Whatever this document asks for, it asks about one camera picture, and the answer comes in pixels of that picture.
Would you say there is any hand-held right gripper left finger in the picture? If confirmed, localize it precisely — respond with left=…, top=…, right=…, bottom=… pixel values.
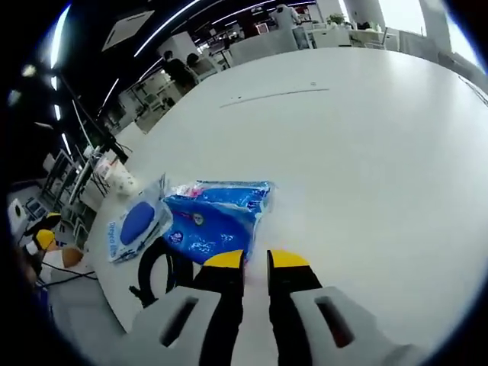
left=129, top=249, right=245, bottom=366

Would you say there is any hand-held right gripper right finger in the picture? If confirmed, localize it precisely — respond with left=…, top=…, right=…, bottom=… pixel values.
left=266, top=249, right=420, bottom=366

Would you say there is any blue tissue packet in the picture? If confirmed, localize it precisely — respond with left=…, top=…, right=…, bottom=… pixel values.
left=162, top=179, right=276, bottom=268

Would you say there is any white mesh office chair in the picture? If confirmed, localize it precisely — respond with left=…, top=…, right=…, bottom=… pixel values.
left=45, top=266, right=129, bottom=344

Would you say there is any ceiling air vent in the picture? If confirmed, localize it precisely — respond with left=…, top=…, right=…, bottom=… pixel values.
left=101, top=10, right=156, bottom=53

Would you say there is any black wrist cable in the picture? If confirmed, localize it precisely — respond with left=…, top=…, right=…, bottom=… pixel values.
left=36, top=269, right=96, bottom=285

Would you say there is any black tripod stand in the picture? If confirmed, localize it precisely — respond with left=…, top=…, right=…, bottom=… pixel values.
left=56, top=72, right=130, bottom=163

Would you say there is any clear bag with blue item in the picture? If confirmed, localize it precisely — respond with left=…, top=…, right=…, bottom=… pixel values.
left=105, top=174, right=173, bottom=264

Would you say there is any white printed paper cup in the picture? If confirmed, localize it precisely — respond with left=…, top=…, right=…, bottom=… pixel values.
left=103, top=162, right=139, bottom=197

